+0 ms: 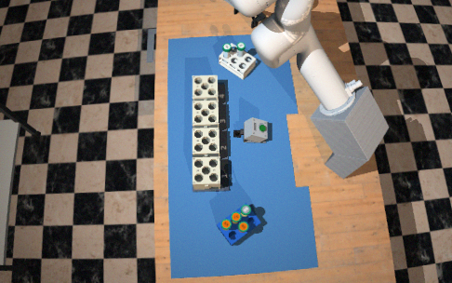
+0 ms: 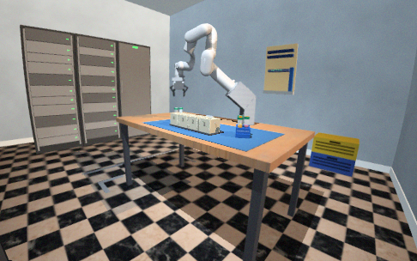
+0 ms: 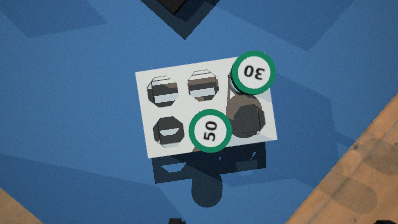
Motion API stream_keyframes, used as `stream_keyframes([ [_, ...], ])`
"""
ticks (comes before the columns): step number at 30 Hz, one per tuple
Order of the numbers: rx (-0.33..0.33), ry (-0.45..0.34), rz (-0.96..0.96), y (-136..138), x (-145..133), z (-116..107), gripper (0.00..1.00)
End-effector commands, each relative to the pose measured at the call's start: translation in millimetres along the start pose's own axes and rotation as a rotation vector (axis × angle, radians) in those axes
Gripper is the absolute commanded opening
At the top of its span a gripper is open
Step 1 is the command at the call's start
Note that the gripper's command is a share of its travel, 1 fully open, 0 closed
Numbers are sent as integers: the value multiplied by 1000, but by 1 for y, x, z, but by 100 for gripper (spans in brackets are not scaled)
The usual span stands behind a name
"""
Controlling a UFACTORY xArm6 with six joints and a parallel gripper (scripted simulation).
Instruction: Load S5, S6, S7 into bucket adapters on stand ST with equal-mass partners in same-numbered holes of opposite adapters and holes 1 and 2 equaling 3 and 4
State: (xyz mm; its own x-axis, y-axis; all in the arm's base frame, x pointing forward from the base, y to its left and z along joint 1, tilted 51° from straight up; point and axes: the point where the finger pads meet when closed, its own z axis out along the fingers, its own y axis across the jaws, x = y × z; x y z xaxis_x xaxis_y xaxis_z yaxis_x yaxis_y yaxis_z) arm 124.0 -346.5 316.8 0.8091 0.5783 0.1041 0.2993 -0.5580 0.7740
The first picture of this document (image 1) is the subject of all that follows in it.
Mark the white bucket adapter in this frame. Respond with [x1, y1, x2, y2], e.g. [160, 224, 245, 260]
[193, 156, 220, 190]
[193, 75, 218, 101]
[193, 101, 219, 128]
[193, 128, 219, 157]

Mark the blue bench mat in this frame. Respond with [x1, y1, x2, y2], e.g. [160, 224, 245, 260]
[167, 34, 318, 278]

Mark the blue tube rack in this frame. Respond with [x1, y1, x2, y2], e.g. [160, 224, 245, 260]
[217, 210, 259, 245]

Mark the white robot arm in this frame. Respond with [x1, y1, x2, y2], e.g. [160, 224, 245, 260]
[225, 0, 362, 116]

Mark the white tube rack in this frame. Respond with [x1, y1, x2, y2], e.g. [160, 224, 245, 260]
[219, 43, 255, 80]

